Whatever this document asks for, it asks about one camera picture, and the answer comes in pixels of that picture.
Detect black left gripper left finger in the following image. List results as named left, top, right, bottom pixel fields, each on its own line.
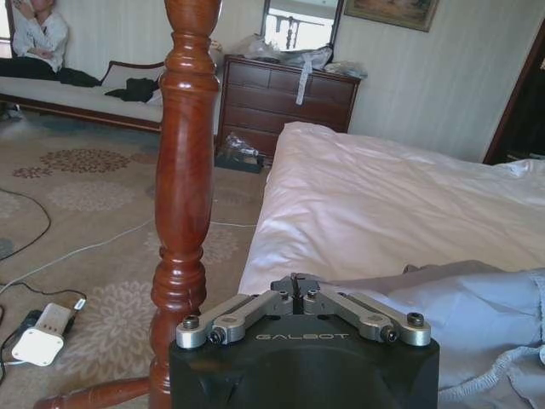
left=175, top=272, right=299, bottom=349

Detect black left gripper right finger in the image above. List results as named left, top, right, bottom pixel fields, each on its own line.
left=297, top=273, right=432, bottom=347

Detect bed with white sheet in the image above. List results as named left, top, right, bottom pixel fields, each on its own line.
left=238, top=121, right=545, bottom=299

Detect black clothes pile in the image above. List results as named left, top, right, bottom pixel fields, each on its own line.
left=104, top=78, right=165, bottom=104

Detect grey brown garment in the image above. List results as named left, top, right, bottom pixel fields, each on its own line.
left=402, top=259, right=497, bottom=282

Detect light blue garment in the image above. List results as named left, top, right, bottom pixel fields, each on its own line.
left=327, top=262, right=545, bottom=409

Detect red wooden coat stand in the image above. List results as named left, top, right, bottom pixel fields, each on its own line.
left=32, top=0, right=226, bottom=409

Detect patterned beige rug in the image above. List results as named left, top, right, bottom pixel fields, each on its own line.
left=0, top=111, right=273, bottom=406

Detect dark box with plastic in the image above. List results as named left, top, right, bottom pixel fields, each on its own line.
left=215, top=132, right=266, bottom=175

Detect white power box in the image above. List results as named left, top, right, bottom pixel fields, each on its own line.
left=11, top=302, right=74, bottom=367

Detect dark wooden dresser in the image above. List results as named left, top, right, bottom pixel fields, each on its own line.
left=216, top=54, right=363, bottom=159

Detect cream chaise sofa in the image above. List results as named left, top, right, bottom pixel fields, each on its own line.
left=0, top=60, right=222, bottom=134

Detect clear plastic bags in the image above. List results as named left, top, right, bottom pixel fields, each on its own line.
left=232, top=34, right=368, bottom=80

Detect dark framed mirror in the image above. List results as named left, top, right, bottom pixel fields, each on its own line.
left=260, top=0, right=345, bottom=55

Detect gold framed painting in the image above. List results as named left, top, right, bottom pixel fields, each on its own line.
left=342, top=0, right=441, bottom=33

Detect person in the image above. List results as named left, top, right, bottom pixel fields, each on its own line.
left=0, top=0, right=70, bottom=82

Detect white cable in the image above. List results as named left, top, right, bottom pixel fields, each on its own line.
left=0, top=217, right=261, bottom=295

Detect black cable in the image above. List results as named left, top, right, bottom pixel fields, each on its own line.
left=0, top=187, right=53, bottom=262

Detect white hanging strap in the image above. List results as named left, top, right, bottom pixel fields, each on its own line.
left=295, top=53, right=313, bottom=106

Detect dark wooden door frame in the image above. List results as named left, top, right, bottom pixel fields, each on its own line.
left=483, top=19, right=545, bottom=166

